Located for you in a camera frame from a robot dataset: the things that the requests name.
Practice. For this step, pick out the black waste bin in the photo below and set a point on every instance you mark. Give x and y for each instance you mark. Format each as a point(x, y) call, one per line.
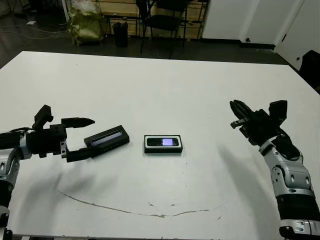
point(120, 35)

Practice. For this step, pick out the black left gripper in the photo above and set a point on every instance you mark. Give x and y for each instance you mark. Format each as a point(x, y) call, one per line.
point(45, 142)

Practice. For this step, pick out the clear plastic bag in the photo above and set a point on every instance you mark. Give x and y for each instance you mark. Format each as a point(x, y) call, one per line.
point(83, 3)

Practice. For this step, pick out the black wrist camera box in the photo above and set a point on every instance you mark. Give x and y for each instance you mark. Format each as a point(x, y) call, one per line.
point(277, 110)
point(42, 115)

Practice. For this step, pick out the black box base white insert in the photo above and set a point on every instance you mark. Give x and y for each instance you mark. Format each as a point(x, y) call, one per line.
point(162, 151)

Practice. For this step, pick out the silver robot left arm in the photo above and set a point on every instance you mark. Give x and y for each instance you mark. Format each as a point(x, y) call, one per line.
point(7, 172)

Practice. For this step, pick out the black folding chair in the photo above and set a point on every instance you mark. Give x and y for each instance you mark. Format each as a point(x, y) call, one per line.
point(162, 21)

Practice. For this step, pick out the black bulky chair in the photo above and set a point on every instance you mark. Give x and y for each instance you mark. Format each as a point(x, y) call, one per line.
point(311, 67)

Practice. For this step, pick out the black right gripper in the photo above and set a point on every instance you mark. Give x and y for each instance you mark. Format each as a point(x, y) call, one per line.
point(260, 127)

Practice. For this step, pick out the black box lid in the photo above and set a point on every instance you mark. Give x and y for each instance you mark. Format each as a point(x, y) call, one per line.
point(117, 145)

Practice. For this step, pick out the green bag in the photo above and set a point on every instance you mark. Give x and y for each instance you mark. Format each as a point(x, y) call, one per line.
point(86, 27)

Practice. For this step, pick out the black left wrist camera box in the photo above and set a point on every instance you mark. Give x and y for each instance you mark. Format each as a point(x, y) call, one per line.
point(42, 115)

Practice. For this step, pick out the white paper sheet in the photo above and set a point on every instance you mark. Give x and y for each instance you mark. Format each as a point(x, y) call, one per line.
point(31, 23)

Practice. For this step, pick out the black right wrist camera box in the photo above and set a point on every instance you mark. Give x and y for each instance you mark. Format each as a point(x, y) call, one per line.
point(277, 110)

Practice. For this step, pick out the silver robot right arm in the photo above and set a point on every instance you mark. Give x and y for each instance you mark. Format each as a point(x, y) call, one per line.
point(290, 172)

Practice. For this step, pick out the white door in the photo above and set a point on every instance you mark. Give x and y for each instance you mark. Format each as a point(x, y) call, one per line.
point(303, 27)

